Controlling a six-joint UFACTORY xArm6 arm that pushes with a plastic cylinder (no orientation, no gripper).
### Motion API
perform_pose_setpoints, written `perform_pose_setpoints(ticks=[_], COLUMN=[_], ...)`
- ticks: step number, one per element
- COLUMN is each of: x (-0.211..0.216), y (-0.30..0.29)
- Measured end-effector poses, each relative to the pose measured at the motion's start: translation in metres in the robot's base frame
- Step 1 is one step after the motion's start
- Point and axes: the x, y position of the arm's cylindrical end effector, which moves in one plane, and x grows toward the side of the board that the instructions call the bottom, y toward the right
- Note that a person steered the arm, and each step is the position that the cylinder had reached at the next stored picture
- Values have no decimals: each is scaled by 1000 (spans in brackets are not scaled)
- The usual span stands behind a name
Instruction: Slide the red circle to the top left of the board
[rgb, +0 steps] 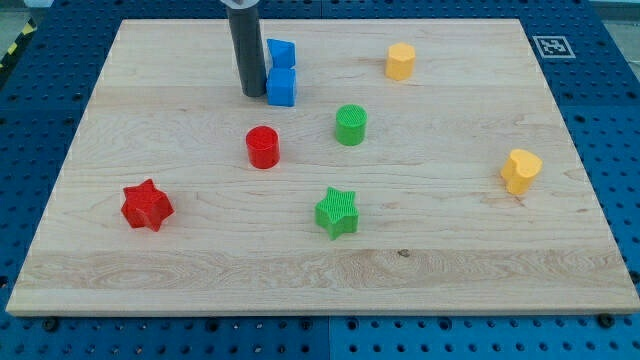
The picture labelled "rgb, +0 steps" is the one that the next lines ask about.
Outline light wooden board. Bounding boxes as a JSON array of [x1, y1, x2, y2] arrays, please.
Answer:
[[7, 19, 639, 317]]

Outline green star block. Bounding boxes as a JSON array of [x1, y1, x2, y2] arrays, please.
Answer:
[[314, 187, 359, 240]]

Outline green cylinder block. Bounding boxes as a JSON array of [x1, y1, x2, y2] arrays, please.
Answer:
[[335, 104, 368, 146]]

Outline red cylinder block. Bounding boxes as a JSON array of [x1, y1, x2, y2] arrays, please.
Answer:
[[245, 126, 280, 169]]

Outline blue cube block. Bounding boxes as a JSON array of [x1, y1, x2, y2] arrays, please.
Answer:
[[266, 68, 296, 107]]

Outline blue triangular block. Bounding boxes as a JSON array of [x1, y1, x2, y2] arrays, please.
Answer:
[[267, 38, 296, 69]]

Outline yellow hexagon block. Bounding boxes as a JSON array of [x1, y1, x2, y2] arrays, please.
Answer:
[[385, 42, 416, 81]]

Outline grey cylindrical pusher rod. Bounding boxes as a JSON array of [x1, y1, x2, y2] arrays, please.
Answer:
[[226, 4, 266, 97]]

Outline red star block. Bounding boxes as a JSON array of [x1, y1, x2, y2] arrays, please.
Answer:
[[121, 179, 174, 232]]

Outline yellow heart block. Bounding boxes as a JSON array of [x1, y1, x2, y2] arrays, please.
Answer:
[[500, 149, 543, 195]]

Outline white fiducial marker tag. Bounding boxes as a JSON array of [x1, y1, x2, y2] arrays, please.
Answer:
[[533, 35, 575, 59]]

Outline silver rod mount collar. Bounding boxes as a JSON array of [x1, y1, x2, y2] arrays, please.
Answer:
[[220, 0, 260, 10]]

